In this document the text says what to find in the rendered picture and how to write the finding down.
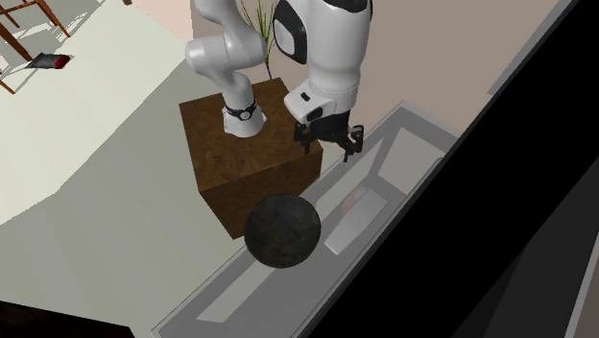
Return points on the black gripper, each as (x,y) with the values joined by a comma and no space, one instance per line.
(331,127)

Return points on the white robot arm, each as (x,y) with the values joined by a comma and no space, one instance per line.
(327,51)

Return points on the white flat rectangular slab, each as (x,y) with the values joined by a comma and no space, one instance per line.
(358,219)

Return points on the brown wooden robot stand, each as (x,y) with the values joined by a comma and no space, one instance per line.
(243,164)

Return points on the dark round ball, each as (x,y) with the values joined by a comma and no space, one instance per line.
(282,231)

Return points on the green potted plant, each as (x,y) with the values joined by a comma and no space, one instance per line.
(265,28)

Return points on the grey glass-top table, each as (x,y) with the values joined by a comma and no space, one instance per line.
(280,299)

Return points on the grey and red dustpan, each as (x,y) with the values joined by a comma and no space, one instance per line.
(50,61)

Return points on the brown wooden chair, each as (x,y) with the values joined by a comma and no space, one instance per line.
(14,40)

